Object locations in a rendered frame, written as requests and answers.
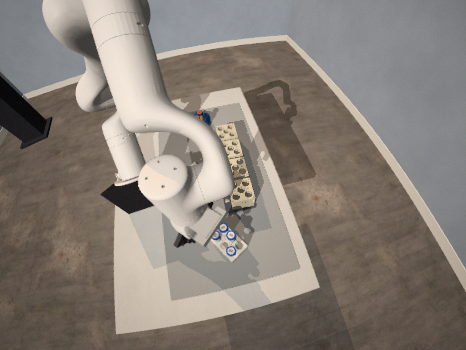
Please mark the beige tube rack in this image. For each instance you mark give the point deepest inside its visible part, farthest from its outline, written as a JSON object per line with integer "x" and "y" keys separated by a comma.
{"x": 238, "y": 244}

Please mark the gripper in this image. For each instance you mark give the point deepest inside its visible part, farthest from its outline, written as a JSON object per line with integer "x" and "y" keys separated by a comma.
{"x": 185, "y": 231}

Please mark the beige bucket adapter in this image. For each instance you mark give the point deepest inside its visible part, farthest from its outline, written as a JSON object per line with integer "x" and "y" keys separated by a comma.
{"x": 242, "y": 195}
{"x": 222, "y": 129}
{"x": 232, "y": 150}
{"x": 239, "y": 168}

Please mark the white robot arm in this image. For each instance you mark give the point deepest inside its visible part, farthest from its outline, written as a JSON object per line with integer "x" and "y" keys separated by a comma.
{"x": 131, "y": 70}

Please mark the blue tube rack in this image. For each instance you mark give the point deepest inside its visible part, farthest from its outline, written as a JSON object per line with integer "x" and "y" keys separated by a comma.
{"x": 206, "y": 117}

